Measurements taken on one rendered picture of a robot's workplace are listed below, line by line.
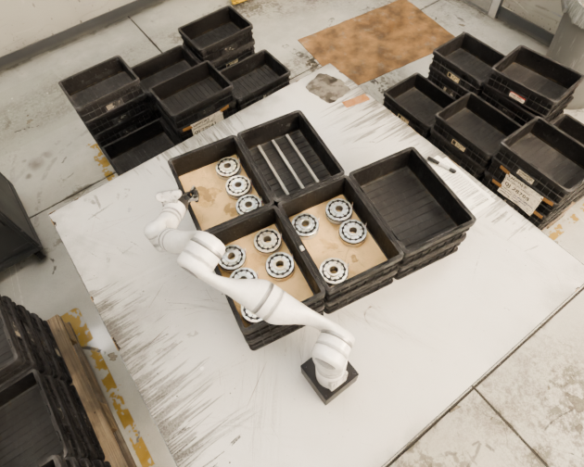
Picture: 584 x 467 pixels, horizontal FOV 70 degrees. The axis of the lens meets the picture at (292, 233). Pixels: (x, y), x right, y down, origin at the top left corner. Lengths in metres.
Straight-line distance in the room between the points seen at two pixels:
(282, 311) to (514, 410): 1.58
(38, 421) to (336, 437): 1.24
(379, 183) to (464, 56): 1.62
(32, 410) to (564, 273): 2.19
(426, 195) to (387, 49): 2.21
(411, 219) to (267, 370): 0.77
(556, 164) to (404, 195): 1.02
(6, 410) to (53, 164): 1.78
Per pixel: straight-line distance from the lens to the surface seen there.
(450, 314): 1.67
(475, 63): 3.15
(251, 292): 1.06
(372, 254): 1.57
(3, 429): 2.23
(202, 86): 2.77
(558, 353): 2.59
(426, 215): 1.69
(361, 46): 3.80
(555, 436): 2.47
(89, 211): 2.07
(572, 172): 2.54
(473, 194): 1.97
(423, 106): 2.93
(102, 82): 3.03
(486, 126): 2.75
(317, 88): 2.31
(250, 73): 2.97
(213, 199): 1.73
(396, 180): 1.77
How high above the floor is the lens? 2.20
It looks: 59 degrees down
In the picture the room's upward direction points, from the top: 6 degrees counter-clockwise
